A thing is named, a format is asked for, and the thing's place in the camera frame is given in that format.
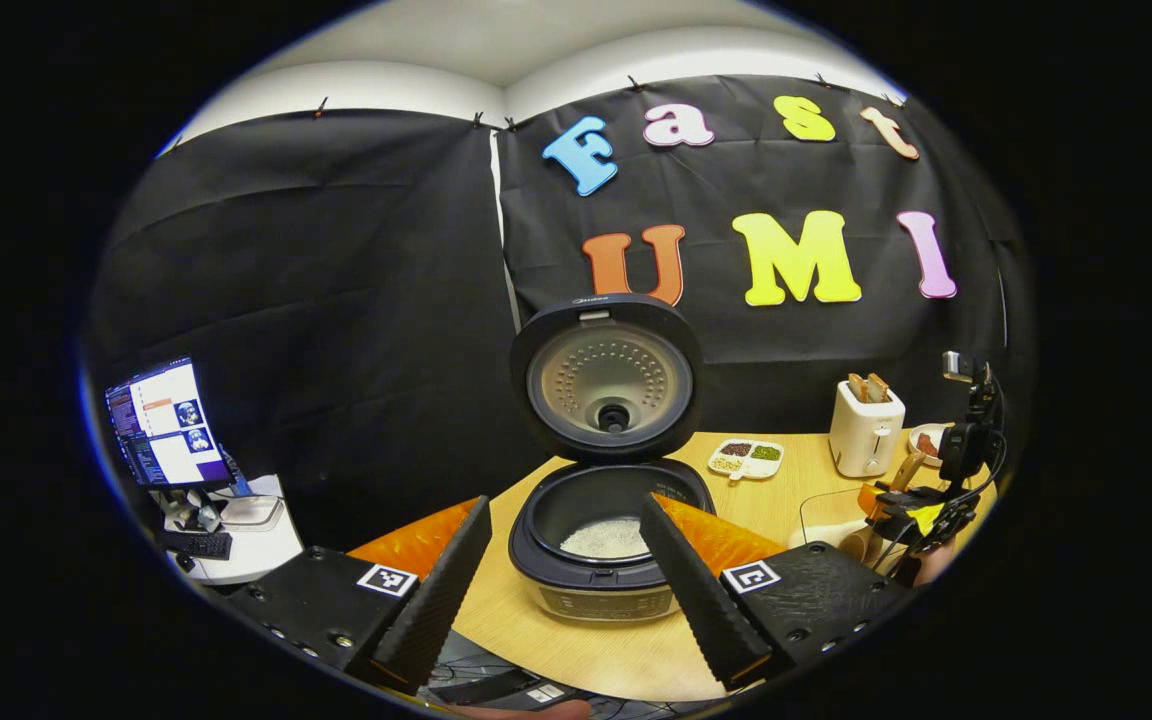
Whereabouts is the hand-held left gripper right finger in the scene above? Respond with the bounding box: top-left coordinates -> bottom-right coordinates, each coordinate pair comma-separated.
639,493 -> 915,693

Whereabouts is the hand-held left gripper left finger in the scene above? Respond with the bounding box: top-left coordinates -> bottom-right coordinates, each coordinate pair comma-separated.
221,498 -> 494,698

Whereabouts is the clear box of rice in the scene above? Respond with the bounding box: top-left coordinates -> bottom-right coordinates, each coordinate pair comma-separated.
798,487 -> 897,551

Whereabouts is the white rice heap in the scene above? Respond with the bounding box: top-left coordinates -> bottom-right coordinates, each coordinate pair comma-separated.
559,517 -> 649,559

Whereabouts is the black rice cooker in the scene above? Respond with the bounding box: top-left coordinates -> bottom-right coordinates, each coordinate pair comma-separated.
508,293 -> 717,623

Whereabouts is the small round plate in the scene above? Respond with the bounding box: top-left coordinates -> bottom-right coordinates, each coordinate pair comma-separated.
908,423 -> 949,469

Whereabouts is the white toaster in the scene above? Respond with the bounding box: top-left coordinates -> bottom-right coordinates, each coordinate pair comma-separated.
828,373 -> 907,479

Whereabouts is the white divided dish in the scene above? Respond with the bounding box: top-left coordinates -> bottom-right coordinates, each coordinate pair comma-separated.
706,438 -> 787,483

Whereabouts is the white side table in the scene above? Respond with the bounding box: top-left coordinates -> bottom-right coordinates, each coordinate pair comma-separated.
158,473 -> 305,586

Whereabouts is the clear plastic tray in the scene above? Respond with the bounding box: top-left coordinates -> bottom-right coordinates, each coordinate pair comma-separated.
221,495 -> 287,528

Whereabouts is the black keyboard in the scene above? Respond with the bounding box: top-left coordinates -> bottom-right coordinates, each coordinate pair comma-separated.
158,530 -> 234,561

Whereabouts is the black backdrop cloth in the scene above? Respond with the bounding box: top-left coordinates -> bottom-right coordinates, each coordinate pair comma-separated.
81,73 -> 1037,556

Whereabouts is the computer monitor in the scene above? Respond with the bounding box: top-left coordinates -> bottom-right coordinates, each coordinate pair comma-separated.
104,357 -> 237,491

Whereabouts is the row of black cloth clips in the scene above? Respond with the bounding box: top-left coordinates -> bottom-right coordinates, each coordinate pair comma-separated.
168,72 -> 907,151

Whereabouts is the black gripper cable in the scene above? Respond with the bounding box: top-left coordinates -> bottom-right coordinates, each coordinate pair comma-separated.
976,370 -> 1009,501

